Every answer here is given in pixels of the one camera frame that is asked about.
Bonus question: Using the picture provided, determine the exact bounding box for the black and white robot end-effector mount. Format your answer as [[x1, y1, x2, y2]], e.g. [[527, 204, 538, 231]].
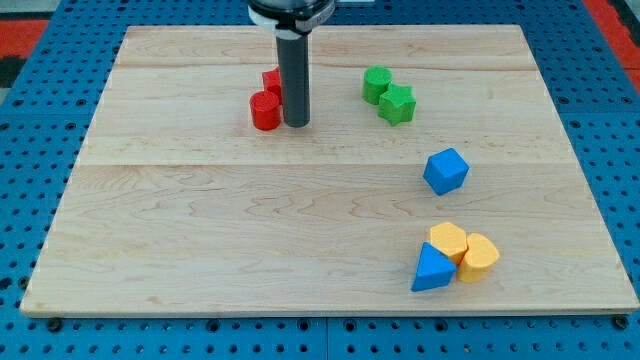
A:
[[247, 0, 335, 39]]

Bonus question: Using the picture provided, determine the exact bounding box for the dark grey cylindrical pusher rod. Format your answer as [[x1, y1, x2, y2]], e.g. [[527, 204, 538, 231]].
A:
[[276, 36, 310, 128]]

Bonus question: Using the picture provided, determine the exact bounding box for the red angular block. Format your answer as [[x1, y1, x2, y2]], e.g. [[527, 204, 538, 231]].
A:
[[262, 67, 283, 105]]

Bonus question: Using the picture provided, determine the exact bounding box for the red cylinder block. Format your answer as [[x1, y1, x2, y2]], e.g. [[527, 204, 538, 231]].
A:
[[249, 90, 281, 131]]

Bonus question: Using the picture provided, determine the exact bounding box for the green cylinder block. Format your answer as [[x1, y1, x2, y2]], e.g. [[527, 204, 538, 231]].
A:
[[361, 65, 392, 105]]

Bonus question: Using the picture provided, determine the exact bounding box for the green star block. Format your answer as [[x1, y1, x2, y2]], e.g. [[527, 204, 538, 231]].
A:
[[377, 83, 416, 126]]

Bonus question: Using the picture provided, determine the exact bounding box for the light wooden board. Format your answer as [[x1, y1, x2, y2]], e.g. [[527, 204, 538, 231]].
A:
[[20, 25, 639, 318]]

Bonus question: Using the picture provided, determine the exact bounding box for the blue cube block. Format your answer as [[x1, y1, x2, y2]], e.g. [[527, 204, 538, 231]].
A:
[[423, 148, 470, 195]]

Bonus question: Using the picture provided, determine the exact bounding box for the yellow hexagon block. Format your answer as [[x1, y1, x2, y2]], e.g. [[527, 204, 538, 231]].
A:
[[429, 222, 468, 265]]

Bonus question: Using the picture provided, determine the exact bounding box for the blue triangle block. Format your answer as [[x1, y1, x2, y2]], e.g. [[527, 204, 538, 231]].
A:
[[411, 242, 457, 292]]

